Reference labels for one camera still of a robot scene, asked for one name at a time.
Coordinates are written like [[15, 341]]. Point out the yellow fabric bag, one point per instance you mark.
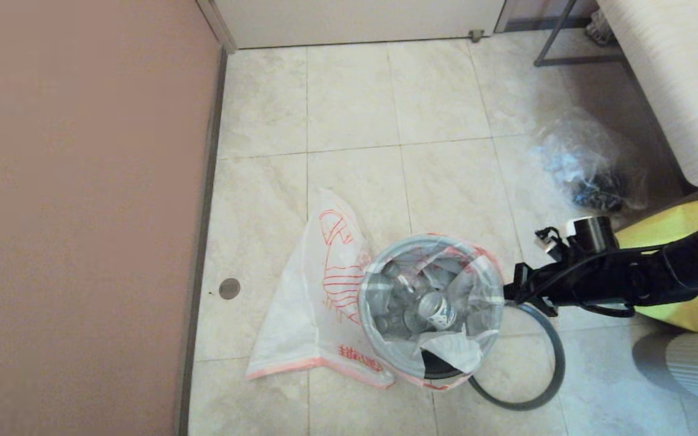
[[688, 309]]

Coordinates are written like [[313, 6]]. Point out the white door frame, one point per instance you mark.
[[219, 27]]

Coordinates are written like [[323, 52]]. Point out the white door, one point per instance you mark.
[[355, 21]]

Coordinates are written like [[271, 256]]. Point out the beige wooden table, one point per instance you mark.
[[682, 72]]

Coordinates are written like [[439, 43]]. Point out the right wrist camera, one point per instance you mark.
[[548, 242]]

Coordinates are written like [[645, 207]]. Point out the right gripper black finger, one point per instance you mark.
[[511, 292]]

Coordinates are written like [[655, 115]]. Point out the dark metal furniture frame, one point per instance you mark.
[[579, 60]]

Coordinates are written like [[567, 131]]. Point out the small grey patterned item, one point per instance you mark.
[[598, 29]]

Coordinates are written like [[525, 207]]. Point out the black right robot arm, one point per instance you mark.
[[676, 272]]

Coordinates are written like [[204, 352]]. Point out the metal door stopper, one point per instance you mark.
[[476, 36]]

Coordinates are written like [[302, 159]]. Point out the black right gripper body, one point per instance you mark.
[[540, 289]]

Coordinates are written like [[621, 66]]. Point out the fresh white orange-printed bag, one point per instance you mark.
[[294, 315]]

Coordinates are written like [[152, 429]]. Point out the grey baseboard strip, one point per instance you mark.
[[203, 212]]

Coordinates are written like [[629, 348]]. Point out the clear plastic bag dark contents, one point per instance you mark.
[[573, 157]]

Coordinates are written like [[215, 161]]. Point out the grey ribbed round object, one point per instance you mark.
[[694, 363]]

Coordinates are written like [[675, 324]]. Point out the clear plastic bottle white label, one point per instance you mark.
[[437, 310]]

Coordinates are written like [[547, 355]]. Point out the white bag pink rim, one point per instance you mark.
[[452, 348]]

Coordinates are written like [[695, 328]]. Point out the round metal floor drain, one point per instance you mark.
[[229, 289]]

